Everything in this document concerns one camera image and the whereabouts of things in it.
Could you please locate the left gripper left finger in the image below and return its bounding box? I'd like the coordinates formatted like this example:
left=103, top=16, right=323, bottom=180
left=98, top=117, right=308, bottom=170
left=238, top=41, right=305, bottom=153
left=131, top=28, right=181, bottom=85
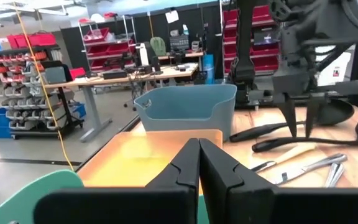
left=34, top=138, right=201, bottom=224

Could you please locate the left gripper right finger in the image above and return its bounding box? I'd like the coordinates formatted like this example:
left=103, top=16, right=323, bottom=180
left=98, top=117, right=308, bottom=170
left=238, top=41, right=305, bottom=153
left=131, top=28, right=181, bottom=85
left=199, top=138, right=358, bottom=224

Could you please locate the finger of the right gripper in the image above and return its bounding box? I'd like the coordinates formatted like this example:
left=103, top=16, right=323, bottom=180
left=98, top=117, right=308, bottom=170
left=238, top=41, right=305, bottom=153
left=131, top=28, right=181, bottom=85
left=304, top=95, right=326, bottom=139
left=278, top=98, right=298, bottom=139

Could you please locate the black ladle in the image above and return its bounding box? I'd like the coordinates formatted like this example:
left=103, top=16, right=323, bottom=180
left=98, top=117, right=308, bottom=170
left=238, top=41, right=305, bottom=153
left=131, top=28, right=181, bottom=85
left=251, top=105, right=358, bottom=154
left=229, top=98, right=356, bottom=143

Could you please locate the wooden-handled knife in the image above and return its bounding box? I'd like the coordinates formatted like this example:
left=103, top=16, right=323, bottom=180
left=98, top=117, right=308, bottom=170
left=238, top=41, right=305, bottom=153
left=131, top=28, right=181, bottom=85
left=251, top=142, right=318, bottom=174

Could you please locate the orange plastic tray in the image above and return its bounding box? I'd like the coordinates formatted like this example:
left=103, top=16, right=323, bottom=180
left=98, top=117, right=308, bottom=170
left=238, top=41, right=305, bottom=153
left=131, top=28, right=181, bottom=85
left=77, top=129, right=224, bottom=188

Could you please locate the white container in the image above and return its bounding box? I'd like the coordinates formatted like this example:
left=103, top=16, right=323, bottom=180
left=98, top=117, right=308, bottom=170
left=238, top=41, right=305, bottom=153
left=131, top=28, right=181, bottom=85
left=315, top=45, right=352, bottom=87

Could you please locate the blue cylinder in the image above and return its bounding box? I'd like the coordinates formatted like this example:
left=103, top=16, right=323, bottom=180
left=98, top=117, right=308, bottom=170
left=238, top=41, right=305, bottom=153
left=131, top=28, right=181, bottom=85
left=201, top=54, right=215, bottom=85

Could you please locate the small wooden desk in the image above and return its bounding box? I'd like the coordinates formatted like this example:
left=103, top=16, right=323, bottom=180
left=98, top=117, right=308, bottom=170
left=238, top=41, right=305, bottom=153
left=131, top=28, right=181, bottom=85
left=157, top=51, right=205, bottom=62

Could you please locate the blue-grey plastic bin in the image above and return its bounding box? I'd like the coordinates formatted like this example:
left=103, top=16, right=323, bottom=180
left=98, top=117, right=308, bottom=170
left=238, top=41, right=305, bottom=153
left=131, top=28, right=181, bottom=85
left=134, top=83, right=238, bottom=142

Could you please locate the green plastic bin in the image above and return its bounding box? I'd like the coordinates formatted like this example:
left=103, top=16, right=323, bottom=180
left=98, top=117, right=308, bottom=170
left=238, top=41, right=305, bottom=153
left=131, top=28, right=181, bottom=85
left=0, top=169, right=210, bottom=224

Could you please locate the wooden desk with grey legs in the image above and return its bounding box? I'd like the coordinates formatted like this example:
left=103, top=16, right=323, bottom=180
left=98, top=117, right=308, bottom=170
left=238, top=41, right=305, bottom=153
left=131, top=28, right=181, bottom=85
left=44, top=62, right=200, bottom=143

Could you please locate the black office chair base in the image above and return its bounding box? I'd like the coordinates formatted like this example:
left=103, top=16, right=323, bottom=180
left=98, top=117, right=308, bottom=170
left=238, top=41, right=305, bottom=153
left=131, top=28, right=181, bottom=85
left=122, top=82, right=147, bottom=112

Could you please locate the black flat box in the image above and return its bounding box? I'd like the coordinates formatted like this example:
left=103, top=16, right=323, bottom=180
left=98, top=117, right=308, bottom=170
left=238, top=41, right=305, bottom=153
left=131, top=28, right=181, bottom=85
left=102, top=69, right=129, bottom=80

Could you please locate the white paper sheet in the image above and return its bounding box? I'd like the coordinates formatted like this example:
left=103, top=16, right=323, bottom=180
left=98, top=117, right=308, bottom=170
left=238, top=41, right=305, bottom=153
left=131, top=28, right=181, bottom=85
left=165, top=9, right=180, bottom=24

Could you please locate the green office chair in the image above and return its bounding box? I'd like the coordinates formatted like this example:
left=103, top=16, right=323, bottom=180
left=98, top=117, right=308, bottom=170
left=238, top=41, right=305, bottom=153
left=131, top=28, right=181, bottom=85
left=149, top=36, right=167, bottom=57

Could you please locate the red storage box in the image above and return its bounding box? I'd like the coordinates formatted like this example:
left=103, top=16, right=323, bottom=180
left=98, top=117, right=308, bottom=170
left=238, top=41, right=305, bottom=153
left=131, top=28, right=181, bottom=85
left=69, top=67, right=86, bottom=79

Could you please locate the grey storage box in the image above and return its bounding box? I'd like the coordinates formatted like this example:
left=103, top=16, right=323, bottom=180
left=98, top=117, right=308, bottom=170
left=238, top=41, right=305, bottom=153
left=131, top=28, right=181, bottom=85
left=44, top=66, right=67, bottom=85

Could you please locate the black rack of small bins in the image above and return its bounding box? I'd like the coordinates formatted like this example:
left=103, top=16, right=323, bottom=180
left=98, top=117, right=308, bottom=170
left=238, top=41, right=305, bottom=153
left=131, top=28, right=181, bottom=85
left=0, top=45, right=85, bottom=140

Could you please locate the white desktop device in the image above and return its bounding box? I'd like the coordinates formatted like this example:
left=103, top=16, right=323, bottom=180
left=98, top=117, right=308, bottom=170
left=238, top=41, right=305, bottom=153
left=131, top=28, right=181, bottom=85
left=135, top=42, right=150, bottom=67

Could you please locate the metal shelf with red bins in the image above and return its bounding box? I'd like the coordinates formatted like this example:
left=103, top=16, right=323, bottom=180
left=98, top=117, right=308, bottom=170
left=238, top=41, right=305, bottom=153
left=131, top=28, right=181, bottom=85
left=78, top=14, right=137, bottom=72

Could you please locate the red plastic tote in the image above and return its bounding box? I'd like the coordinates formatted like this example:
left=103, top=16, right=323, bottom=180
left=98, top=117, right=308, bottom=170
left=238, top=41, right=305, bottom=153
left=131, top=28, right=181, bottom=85
left=6, top=30, right=57, bottom=48

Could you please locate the red bin wall rack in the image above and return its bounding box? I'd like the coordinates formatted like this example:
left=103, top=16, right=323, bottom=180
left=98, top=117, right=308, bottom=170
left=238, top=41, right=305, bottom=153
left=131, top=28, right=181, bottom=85
left=222, top=4, right=281, bottom=76

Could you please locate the yellow extension cable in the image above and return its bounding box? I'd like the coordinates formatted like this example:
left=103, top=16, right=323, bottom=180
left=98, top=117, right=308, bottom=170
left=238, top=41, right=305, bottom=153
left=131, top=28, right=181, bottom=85
left=12, top=0, right=75, bottom=171

